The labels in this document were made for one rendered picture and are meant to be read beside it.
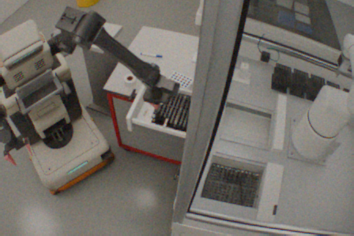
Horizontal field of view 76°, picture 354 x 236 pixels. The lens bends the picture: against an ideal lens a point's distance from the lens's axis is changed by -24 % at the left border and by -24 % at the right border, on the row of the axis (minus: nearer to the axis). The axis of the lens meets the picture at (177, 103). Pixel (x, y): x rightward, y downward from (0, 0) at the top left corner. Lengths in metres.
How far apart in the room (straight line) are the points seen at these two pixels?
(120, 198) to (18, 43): 1.39
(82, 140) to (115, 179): 0.39
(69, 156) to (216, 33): 1.76
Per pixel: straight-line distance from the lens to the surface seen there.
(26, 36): 1.19
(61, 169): 1.97
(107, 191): 2.13
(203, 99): 0.40
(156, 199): 2.08
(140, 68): 1.02
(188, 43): 1.90
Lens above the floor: 1.97
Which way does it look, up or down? 52 degrees down
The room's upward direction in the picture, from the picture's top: 5 degrees clockwise
